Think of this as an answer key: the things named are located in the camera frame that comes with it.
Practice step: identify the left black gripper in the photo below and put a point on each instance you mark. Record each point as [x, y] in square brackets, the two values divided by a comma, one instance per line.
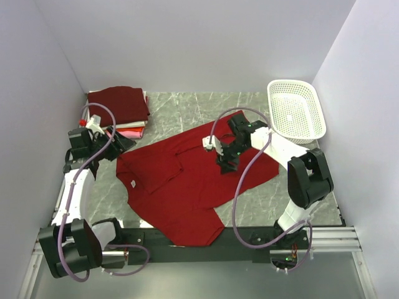
[115, 142]

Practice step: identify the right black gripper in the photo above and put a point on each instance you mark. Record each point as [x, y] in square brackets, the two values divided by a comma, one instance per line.
[229, 156]

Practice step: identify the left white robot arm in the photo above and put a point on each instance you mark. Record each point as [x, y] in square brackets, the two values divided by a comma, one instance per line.
[70, 244]

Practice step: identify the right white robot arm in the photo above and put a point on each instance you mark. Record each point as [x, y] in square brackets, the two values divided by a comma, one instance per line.
[309, 180]

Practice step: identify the folded pink t-shirt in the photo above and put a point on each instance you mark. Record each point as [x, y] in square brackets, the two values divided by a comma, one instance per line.
[131, 134]

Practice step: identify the folded orange-red t-shirt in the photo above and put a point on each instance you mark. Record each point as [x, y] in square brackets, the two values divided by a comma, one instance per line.
[135, 129]

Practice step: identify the folded dark red t-shirt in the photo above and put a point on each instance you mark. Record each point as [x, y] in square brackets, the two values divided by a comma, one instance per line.
[127, 104]

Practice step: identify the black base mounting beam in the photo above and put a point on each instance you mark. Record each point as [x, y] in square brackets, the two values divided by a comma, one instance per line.
[225, 248]

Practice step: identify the white perforated plastic basket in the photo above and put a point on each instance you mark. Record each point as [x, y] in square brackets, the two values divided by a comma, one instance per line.
[295, 111]

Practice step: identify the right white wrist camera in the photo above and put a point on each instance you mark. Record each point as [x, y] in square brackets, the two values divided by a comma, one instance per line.
[210, 143]

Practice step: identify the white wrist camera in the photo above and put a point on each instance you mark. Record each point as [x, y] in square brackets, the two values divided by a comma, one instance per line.
[210, 143]
[93, 123]

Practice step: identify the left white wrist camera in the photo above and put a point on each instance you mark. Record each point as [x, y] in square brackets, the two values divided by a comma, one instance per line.
[93, 123]

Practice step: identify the aluminium extrusion rail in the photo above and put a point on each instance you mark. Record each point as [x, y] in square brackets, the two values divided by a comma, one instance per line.
[322, 239]

